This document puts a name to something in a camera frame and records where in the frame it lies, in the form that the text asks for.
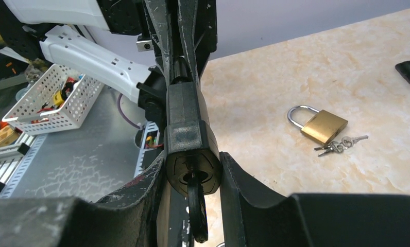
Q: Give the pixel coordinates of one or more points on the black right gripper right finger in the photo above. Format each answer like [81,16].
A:
[255,215]

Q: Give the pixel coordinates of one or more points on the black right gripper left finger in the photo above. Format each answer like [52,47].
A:
[124,217]

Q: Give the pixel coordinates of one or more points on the black headed keys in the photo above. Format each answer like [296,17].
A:
[197,209]

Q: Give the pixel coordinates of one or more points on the black u-lock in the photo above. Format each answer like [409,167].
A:
[189,142]

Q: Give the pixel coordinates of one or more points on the silver padlock keys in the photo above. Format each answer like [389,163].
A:
[339,147]

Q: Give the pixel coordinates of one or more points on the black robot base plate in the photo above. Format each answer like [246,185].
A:
[148,143]

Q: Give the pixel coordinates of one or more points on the brass padlock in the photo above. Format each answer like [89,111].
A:
[322,128]

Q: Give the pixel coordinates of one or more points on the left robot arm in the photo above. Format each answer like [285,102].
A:
[43,30]

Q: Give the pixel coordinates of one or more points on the white perforated basket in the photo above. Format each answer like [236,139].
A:
[60,100]

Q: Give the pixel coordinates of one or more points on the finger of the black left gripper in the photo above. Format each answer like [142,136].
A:
[197,23]
[160,18]

